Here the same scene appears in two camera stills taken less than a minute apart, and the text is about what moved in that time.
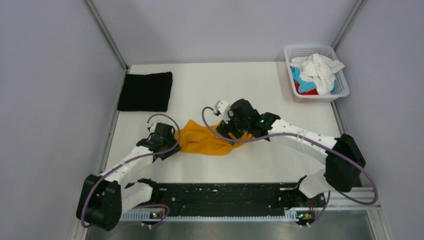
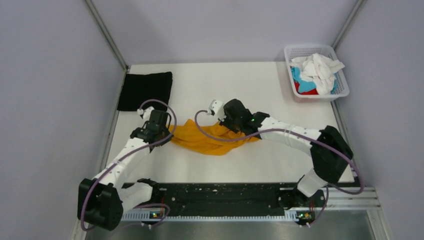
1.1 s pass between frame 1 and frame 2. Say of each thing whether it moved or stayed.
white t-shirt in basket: stayed
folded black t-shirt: stayed
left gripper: moved
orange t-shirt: stayed
